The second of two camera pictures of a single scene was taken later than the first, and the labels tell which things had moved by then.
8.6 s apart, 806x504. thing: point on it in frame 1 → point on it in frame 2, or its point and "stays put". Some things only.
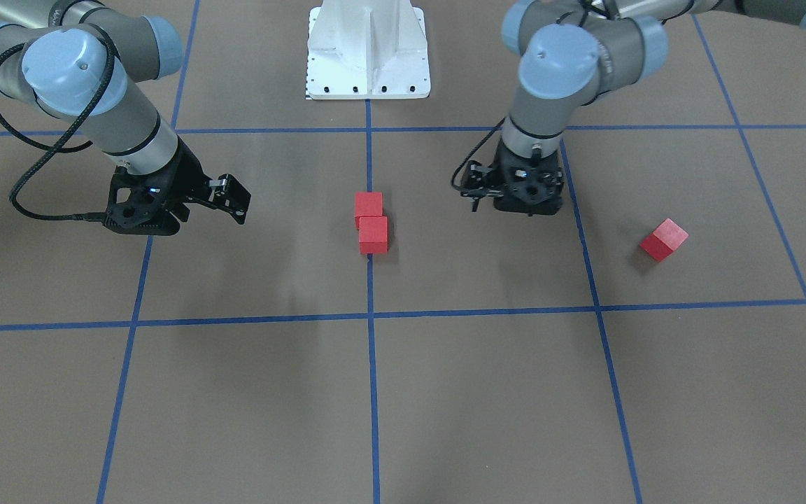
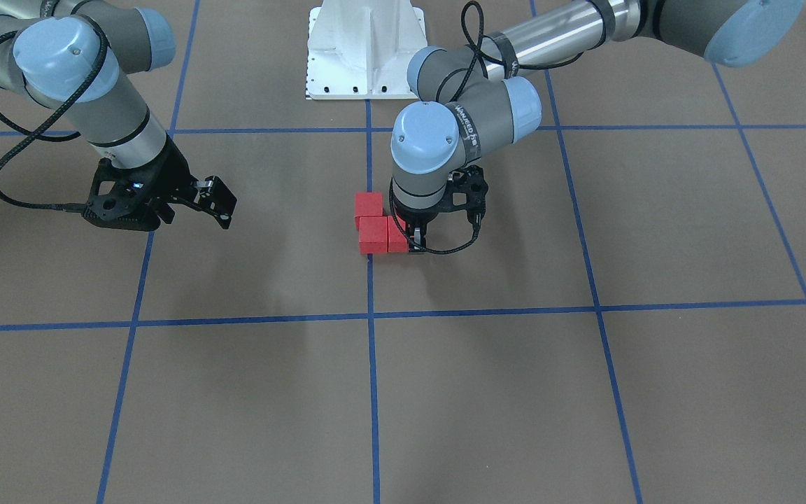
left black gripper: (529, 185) → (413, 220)
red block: (664, 240) → (397, 240)
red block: (373, 234) stays put
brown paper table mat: (678, 332) stays put
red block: (367, 204) stays put
